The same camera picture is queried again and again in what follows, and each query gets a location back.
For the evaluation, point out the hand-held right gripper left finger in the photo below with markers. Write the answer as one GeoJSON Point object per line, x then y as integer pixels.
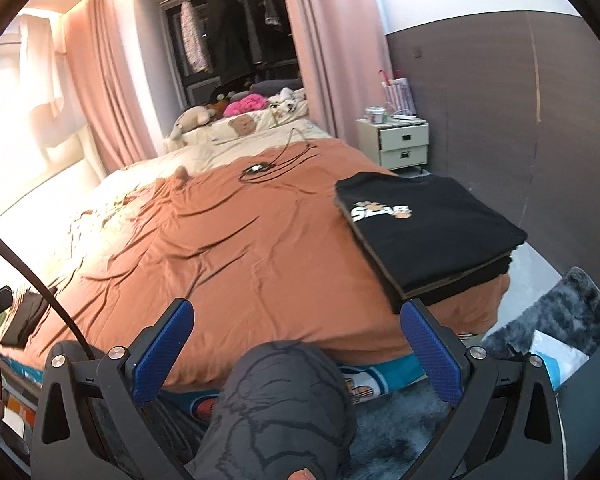
{"type": "Point", "coordinates": [160, 350]}

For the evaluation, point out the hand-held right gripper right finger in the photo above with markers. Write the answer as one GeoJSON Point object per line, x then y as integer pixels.
{"type": "Point", "coordinates": [430, 350]}

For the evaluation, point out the black paw print t-shirt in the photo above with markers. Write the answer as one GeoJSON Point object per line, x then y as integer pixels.
{"type": "Point", "coordinates": [455, 225]}

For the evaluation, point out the orange bed sheet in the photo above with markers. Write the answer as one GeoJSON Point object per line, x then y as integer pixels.
{"type": "Point", "coordinates": [230, 260]}

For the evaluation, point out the white plastic bag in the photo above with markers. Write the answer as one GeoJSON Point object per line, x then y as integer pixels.
{"type": "Point", "coordinates": [555, 355]}

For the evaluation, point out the person's grey pants leg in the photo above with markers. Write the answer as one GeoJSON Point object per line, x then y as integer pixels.
{"type": "Point", "coordinates": [280, 400]}

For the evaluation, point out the grey shaggy rug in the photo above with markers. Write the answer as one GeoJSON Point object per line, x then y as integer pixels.
{"type": "Point", "coordinates": [570, 305]}

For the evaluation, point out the cream padded headboard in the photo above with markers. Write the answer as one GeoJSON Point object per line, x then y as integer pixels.
{"type": "Point", "coordinates": [65, 170]}

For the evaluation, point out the cream nightstand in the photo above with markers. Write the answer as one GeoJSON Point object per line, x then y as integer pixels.
{"type": "Point", "coordinates": [390, 142]}

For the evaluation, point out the white power strip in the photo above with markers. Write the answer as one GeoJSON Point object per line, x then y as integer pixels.
{"type": "Point", "coordinates": [405, 117]}

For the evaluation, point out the beige plush toy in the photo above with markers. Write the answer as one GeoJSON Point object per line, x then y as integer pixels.
{"type": "Point", "coordinates": [192, 117]}

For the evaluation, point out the small white jar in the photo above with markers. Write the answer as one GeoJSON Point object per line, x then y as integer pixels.
{"type": "Point", "coordinates": [376, 116]}

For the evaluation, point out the small brown plush toy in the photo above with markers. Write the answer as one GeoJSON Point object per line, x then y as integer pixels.
{"type": "Point", "coordinates": [217, 109]}

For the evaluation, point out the long pink curtain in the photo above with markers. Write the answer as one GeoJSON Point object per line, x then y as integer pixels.
{"type": "Point", "coordinates": [110, 85]}

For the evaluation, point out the pink striped bag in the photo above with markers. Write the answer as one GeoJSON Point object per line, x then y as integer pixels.
{"type": "Point", "coordinates": [399, 97]}

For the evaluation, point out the pink plush toy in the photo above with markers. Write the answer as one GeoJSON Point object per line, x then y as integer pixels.
{"type": "Point", "coordinates": [245, 105]}

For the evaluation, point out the white hanging cloth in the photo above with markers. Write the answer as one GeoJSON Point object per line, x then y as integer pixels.
{"type": "Point", "coordinates": [40, 60]}

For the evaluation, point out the white spotted plush toy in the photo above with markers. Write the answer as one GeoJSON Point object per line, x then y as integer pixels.
{"type": "Point", "coordinates": [285, 102]}

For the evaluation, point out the grey pillow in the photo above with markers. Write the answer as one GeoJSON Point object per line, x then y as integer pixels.
{"type": "Point", "coordinates": [270, 86]}

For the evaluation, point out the dark window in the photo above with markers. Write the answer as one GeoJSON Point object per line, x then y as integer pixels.
{"type": "Point", "coordinates": [172, 50]}

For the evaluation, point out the floral hanging garment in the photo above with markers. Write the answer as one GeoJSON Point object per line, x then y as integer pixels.
{"type": "Point", "coordinates": [195, 40]}

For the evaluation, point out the black hanging garment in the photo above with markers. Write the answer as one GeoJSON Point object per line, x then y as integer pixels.
{"type": "Point", "coordinates": [227, 35]}

